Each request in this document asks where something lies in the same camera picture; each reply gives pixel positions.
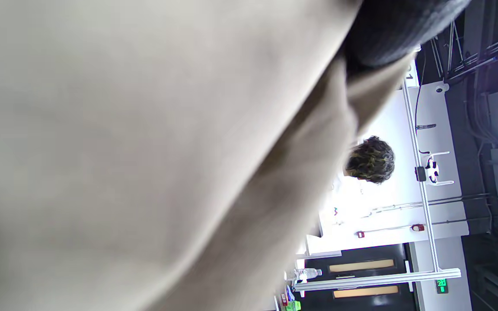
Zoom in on silver aluminium frame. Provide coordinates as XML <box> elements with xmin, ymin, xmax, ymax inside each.
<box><xmin>294</xmin><ymin>56</ymin><xmax>462</xmax><ymax>298</ymax></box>

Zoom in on black double door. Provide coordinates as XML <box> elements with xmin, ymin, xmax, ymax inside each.
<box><xmin>303</xmin><ymin>243</ymin><xmax>418</xmax><ymax>311</ymax></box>

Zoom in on tan shorts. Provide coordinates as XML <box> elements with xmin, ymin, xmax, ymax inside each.
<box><xmin>0</xmin><ymin>0</ymin><xmax>418</xmax><ymax>311</ymax></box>

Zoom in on person's left hand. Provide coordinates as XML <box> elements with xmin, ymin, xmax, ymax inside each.
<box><xmin>344</xmin><ymin>0</ymin><xmax>470</xmax><ymax>80</ymax></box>

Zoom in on white and black headset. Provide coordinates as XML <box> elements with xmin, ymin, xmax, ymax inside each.
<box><xmin>415</xmin><ymin>155</ymin><xmax>441</xmax><ymax>185</ymax></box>

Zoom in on clear water bottle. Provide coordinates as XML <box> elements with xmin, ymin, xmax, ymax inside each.
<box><xmin>286</xmin><ymin>267</ymin><xmax>323</xmax><ymax>282</ymax></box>

